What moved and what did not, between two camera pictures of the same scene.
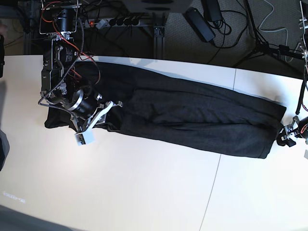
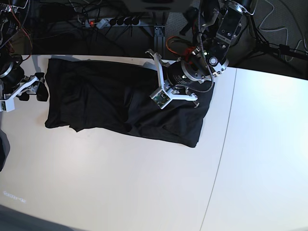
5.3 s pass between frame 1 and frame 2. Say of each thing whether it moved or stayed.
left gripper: moved
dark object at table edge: stayed
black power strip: stayed
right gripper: moved
